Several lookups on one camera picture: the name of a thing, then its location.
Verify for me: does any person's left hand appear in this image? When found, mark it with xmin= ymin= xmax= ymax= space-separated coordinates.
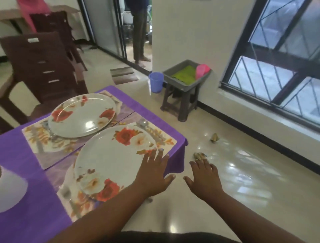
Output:
xmin=132 ymin=148 xmax=177 ymax=198

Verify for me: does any person's right hand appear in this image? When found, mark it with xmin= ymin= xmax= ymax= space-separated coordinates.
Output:
xmin=183 ymin=159 xmax=224 ymax=201

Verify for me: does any steel spoon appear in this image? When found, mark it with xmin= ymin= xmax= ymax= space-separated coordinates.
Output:
xmin=45 ymin=120 xmax=54 ymax=139
xmin=136 ymin=118 xmax=155 ymax=136

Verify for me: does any steel fork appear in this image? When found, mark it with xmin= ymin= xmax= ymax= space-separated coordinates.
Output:
xmin=57 ymin=185 xmax=73 ymax=201

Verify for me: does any floral placemat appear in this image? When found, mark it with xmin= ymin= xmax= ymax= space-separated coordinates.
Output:
xmin=21 ymin=90 xmax=135 ymax=171
xmin=46 ymin=111 xmax=177 ymax=223

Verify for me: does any person's left forearm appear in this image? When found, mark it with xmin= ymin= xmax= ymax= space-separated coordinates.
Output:
xmin=47 ymin=185 xmax=150 ymax=243

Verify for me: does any person's right forearm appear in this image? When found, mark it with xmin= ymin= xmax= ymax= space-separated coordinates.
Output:
xmin=202 ymin=190 xmax=305 ymax=243

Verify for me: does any person's dark clothing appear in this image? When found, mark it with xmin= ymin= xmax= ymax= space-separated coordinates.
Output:
xmin=100 ymin=230 xmax=240 ymax=243

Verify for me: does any blue waste bin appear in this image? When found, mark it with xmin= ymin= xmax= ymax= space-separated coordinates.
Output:
xmin=149 ymin=72 xmax=164 ymax=93

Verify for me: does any grey striped doormat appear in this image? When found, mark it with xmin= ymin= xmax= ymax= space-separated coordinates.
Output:
xmin=110 ymin=66 xmax=139 ymax=85

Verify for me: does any green cloth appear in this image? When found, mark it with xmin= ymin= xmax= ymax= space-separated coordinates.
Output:
xmin=171 ymin=65 xmax=197 ymax=84

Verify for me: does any grey plastic tray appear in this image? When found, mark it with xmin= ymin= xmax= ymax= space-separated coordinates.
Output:
xmin=163 ymin=59 xmax=212 ymax=92

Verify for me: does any purple cloth table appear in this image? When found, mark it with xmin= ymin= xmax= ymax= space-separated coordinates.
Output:
xmin=0 ymin=85 xmax=188 ymax=243

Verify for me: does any green plant with white pot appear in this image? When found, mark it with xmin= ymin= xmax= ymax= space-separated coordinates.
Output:
xmin=0 ymin=165 xmax=28 ymax=213

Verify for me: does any black barred window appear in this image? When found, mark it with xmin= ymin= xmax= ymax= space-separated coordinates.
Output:
xmin=220 ymin=0 xmax=320 ymax=133

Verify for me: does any brown plastic chair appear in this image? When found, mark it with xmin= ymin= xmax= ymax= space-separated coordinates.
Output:
xmin=30 ymin=11 xmax=88 ymax=72
xmin=0 ymin=31 xmax=89 ymax=133

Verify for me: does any wooden folding table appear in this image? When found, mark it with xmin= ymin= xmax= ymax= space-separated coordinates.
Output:
xmin=0 ymin=6 xmax=80 ymax=28

